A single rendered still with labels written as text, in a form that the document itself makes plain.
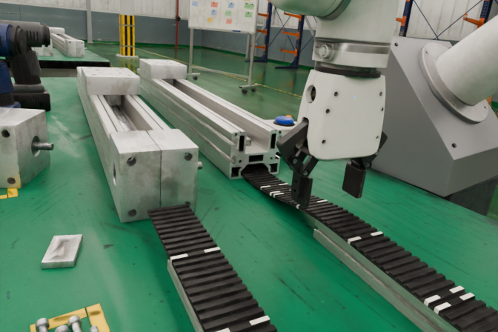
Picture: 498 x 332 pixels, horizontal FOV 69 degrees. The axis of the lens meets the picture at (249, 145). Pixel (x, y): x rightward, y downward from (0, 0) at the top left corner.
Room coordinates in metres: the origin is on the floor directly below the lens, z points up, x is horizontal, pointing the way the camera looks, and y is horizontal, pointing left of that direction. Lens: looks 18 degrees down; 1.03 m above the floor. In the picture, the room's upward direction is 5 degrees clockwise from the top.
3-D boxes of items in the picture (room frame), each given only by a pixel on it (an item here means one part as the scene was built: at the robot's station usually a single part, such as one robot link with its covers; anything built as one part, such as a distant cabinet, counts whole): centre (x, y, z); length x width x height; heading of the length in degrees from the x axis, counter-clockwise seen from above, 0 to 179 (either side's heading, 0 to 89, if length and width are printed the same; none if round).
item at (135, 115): (0.86, 0.34, 0.82); 0.80 x 0.10 x 0.09; 29
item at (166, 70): (1.17, 0.30, 0.87); 0.16 x 0.11 x 0.07; 29
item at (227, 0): (6.57, 0.65, 0.97); 1.51 x 0.50 x 1.95; 55
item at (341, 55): (0.43, -0.10, 1.01); 0.09 x 0.08 x 0.03; 119
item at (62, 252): (0.34, 0.19, 0.78); 0.05 x 0.03 x 0.01; 15
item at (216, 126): (0.95, 0.18, 0.82); 0.80 x 0.10 x 0.09; 29
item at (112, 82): (0.86, 0.34, 0.87); 0.16 x 0.11 x 0.07; 29
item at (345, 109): (0.43, -0.11, 0.95); 0.10 x 0.07 x 0.11; 119
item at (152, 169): (0.48, 0.12, 0.83); 0.12 x 0.09 x 0.10; 119
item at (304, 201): (0.41, -0.06, 0.86); 0.03 x 0.03 x 0.07; 29
